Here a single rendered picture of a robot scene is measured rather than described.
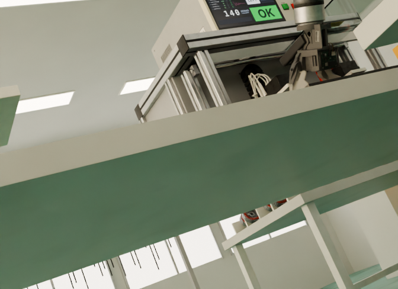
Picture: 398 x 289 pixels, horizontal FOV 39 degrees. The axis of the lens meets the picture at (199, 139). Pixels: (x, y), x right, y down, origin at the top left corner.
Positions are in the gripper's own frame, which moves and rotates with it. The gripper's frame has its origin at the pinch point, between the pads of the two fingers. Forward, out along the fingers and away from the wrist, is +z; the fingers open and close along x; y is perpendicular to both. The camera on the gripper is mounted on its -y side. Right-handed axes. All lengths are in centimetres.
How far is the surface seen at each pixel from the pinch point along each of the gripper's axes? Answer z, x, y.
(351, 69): -5.3, 24.1, -8.3
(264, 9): -26.3, 12.0, -30.2
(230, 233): 278, 344, -578
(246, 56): -13.5, -5.6, -18.8
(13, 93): -12, -62, -54
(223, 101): -3.4, -19.7, -11.9
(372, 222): 177, 297, -254
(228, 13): -26.1, -1.8, -30.1
